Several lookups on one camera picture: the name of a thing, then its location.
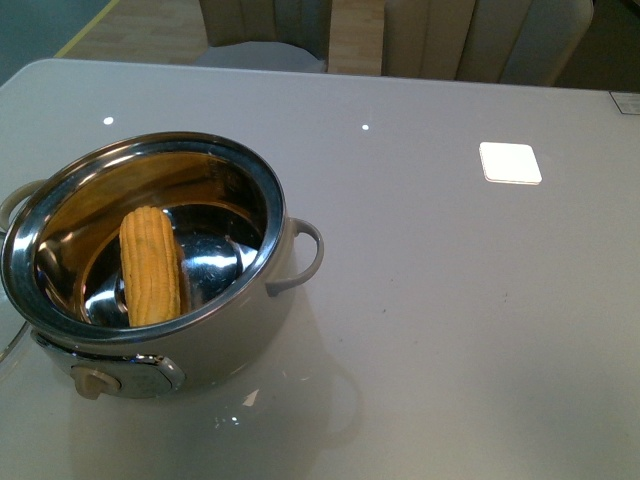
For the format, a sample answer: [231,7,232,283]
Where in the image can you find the cream electric cooking pot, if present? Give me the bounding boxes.
[1,132,323,399]

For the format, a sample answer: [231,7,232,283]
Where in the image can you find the beige chair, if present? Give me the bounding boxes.
[381,0,594,86]
[195,0,332,73]

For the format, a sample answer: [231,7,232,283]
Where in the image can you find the beige chair left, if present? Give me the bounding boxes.
[195,0,332,73]

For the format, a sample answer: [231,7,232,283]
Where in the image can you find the table corner label sticker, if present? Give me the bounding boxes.
[609,91,640,115]

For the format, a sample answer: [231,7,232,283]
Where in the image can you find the beige chair centre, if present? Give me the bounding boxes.
[381,0,594,86]

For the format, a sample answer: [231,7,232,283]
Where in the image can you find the yellow corn cob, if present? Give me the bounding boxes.
[119,206,181,327]

